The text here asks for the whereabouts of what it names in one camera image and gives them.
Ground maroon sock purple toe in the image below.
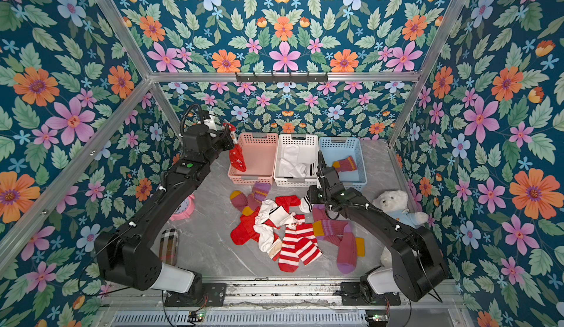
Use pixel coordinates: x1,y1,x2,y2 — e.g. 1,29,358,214
336,224,366,274

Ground white plastic basket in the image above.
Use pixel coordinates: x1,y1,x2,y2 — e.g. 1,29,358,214
274,134,319,188

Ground red plain sock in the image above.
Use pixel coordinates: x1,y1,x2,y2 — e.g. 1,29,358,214
231,196,301,246

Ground maroon sock yellow toe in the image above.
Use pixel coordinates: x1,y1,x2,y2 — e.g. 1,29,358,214
230,183,272,216

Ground black hook rail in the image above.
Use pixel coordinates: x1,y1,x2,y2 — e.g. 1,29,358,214
235,73,329,83

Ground maroon sock yellow heel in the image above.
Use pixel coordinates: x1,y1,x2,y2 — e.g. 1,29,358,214
311,205,349,246

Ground white folded sock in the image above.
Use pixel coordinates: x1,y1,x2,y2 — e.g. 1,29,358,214
299,196,312,213

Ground white teddy bear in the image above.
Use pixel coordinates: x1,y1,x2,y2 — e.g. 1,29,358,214
373,189,430,268

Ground blue plastic basket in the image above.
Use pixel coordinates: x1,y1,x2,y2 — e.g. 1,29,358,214
319,137,367,191

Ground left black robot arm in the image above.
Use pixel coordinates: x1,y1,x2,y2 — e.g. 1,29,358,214
95,124,235,293

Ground red santa sock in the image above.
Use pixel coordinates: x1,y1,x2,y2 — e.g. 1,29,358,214
223,122,247,172

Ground white sock black stripes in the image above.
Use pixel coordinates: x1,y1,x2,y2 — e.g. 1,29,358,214
304,163,317,178

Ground pink plastic basket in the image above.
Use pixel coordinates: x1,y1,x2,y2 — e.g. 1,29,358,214
228,133,278,186

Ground pink alarm clock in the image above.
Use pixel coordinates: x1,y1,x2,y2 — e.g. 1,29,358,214
170,194,195,221

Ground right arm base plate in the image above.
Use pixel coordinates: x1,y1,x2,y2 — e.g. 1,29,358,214
333,282,401,306

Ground red white striped sock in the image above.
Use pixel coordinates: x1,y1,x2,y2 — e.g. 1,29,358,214
295,224,323,266
278,226,301,273

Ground maroon purple cuff sock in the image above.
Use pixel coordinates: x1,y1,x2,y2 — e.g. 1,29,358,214
332,156,358,172

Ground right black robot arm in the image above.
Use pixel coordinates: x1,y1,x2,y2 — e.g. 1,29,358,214
308,152,448,302

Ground white ribbed sock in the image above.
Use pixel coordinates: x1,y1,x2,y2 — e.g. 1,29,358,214
253,199,297,261

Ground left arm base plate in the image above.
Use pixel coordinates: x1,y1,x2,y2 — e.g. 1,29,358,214
164,282,227,308

